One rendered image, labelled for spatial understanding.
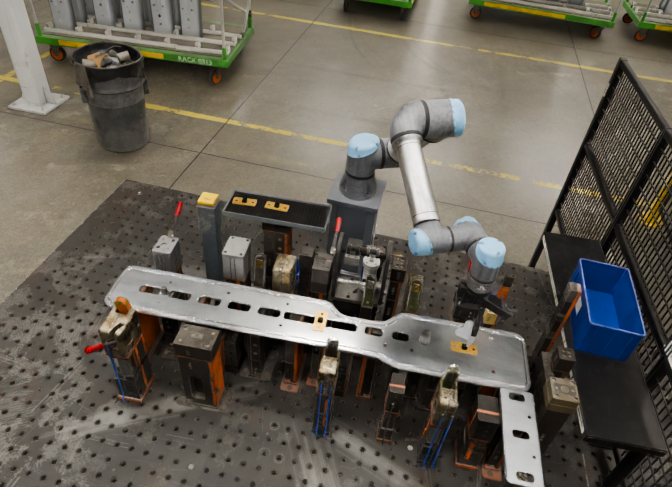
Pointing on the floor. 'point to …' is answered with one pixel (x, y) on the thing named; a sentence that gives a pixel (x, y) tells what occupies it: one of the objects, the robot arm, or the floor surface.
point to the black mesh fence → (626, 222)
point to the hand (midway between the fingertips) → (470, 331)
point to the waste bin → (113, 93)
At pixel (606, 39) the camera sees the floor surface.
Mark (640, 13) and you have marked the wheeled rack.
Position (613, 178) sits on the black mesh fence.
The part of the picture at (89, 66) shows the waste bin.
